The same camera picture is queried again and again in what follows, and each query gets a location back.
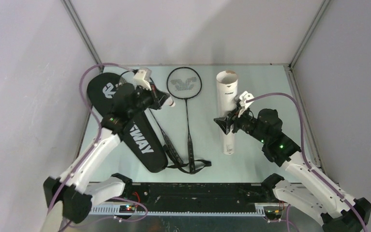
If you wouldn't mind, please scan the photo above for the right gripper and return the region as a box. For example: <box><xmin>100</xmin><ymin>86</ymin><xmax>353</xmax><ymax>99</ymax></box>
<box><xmin>213</xmin><ymin>105</ymin><xmax>267</xmax><ymax>144</ymax></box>

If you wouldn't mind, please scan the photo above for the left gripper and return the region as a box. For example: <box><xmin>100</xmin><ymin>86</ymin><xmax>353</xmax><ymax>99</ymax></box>
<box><xmin>128</xmin><ymin>81</ymin><xmax>170</xmax><ymax>118</ymax></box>

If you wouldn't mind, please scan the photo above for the white shuttlecock tube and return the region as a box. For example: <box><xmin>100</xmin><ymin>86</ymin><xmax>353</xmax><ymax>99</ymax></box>
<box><xmin>216</xmin><ymin>70</ymin><xmax>238</xmax><ymax>155</ymax></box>

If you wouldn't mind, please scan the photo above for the shuttlecock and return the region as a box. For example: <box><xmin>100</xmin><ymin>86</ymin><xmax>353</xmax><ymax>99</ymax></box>
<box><xmin>163</xmin><ymin>97</ymin><xmax>176</xmax><ymax>107</ymax></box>

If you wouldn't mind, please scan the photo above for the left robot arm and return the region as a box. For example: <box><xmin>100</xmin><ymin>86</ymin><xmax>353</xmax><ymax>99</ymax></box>
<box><xmin>43</xmin><ymin>84</ymin><xmax>175</xmax><ymax>224</ymax></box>

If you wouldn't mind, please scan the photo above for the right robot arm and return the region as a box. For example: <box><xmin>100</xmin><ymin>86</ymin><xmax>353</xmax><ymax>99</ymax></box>
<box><xmin>214</xmin><ymin>109</ymin><xmax>371</xmax><ymax>232</ymax></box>

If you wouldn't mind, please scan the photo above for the right badminton racket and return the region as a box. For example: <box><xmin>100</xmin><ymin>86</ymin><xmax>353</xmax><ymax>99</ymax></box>
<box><xmin>166</xmin><ymin>67</ymin><xmax>202</xmax><ymax>174</ymax></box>

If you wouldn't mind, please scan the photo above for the badminton racket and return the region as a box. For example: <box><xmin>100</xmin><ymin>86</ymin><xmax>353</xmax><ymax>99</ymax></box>
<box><xmin>166</xmin><ymin>67</ymin><xmax>202</xmax><ymax>174</ymax></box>
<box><xmin>119</xmin><ymin>69</ymin><xmax>186</xmax><ymax>167</ymax></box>

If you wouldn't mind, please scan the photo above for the left badminton racket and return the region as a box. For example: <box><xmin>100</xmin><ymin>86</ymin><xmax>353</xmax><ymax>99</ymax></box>
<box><xmin>119</xmin><ymin>69</ymin><xmax>186</xmax><ymax>167</ymax></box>

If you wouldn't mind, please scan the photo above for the black racket bag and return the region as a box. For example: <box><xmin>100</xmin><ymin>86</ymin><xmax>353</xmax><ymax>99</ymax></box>
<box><xmin>87</xmin><ymin>72</ymin><xmax>168</xmax><ymax>173</ymax></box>

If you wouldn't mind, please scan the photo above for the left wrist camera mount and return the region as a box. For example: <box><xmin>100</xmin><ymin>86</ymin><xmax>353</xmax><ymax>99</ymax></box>
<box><xmin>133</xmin><ymin>68</ymin><xmax>151</xmax><ymax>91</ymax></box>

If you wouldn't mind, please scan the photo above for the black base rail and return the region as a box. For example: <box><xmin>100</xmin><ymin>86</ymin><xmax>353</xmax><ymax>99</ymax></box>
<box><xmin>103</xmin><ymin>174</ymin><xmax>288</xmax><ymax>217</ymax></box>

